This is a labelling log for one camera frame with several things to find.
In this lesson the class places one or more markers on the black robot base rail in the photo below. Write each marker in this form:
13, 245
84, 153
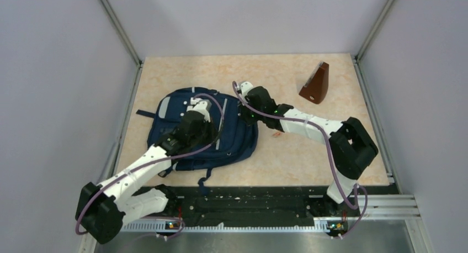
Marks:
242, 207

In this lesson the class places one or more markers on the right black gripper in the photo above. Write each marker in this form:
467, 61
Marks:
249, 120

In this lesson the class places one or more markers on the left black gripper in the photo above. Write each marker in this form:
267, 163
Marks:
213, 133

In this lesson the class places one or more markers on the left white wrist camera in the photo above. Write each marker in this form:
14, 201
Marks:
201, 106

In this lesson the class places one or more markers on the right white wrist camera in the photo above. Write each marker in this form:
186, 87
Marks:
244, 87

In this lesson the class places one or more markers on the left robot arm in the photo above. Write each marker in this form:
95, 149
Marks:
104, 209

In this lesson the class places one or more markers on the brown wooden metronome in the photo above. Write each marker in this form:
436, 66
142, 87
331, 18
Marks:
316, 87

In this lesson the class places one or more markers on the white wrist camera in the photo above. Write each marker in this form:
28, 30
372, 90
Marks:
244, 87
201, 106

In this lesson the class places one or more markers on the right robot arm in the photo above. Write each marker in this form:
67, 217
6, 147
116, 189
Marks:
349, 147

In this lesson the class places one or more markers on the navy blue student backpack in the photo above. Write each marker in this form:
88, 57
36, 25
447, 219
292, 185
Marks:
237, 141

